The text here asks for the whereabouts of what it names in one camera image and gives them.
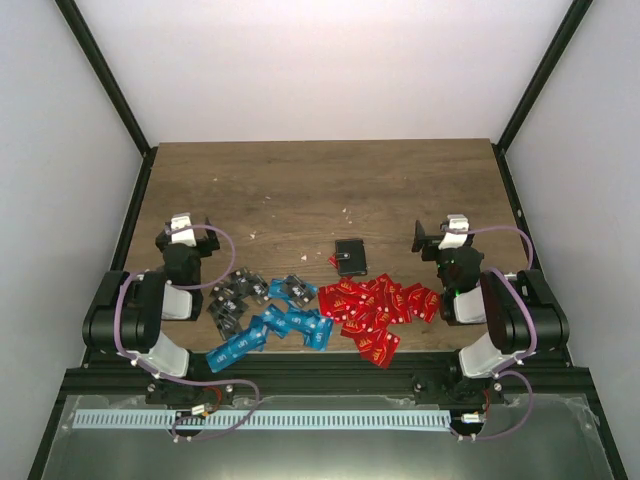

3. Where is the black card holder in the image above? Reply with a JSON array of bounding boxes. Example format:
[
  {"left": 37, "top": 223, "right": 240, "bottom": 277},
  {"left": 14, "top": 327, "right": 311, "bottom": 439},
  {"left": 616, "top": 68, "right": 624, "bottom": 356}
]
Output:
[{"left": 334, "top": 239, "right": 368, "bottom": 277}]

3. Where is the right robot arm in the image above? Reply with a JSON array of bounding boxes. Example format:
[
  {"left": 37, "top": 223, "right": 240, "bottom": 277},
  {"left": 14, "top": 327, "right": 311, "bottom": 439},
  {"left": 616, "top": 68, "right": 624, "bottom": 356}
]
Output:
[{"left": 411, "top": 214, "right": 570, "bottom": 403}]

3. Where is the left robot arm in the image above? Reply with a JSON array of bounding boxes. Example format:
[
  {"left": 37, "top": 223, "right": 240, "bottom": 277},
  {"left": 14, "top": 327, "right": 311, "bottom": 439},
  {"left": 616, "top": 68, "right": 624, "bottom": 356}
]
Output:
[{"left": 82, "top": 222, "right": 222, "bottom": 404}]

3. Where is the black VIP card pile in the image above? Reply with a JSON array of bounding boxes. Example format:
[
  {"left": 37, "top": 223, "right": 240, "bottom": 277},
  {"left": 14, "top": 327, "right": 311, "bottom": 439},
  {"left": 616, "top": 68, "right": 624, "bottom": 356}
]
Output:
[{"left": 207, "top": 267, "right": 269, "bottom": 341}]

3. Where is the red VIP card pile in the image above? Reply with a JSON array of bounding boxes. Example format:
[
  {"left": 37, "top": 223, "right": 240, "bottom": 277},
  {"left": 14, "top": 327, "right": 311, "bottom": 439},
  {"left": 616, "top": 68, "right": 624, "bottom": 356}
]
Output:
[{"left": 317, "top": 274, "right": 441, "bottom": 369}]

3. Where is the blue VIP card pile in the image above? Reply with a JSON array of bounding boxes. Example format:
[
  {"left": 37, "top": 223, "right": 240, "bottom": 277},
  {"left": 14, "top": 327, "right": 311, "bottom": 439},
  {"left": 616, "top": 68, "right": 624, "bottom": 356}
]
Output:
[{"left": 206, "top": 275, "right": 334, "bottom": 373}]

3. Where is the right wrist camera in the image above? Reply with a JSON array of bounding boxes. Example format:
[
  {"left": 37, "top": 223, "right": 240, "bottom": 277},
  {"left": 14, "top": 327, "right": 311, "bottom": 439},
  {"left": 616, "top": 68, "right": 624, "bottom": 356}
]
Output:
[{"left": 438, "top": 214, "right": 469, "bottom": 250}]

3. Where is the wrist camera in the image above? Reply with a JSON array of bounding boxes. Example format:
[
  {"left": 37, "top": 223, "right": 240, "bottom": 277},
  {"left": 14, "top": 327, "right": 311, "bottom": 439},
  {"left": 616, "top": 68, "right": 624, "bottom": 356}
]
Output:
[
  {"left": 169, "top": 212, "right": 196, "bottom": 247},
  {"left": 438, "top": 214, "right": 469, "bottom": 250}
]

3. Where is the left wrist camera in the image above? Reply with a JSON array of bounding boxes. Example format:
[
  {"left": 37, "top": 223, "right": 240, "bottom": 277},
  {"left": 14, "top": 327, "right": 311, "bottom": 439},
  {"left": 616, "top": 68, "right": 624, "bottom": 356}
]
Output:
[{"left": 169, "top": 212, "right": 196, "bottom": 247}]

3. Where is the black aluminium frame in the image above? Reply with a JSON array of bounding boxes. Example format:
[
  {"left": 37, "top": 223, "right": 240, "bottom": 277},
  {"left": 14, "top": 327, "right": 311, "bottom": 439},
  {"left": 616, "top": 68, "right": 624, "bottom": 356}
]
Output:
[{"left": 29, "top": 1, "right": 627, "bottom": 479}]

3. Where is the white slotted cable duct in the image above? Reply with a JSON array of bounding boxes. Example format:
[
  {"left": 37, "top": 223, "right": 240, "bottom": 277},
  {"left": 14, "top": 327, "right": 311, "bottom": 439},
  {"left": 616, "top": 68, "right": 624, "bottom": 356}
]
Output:
[{"left": 72, "top": 409, "right": 451, "bottom": 432}]

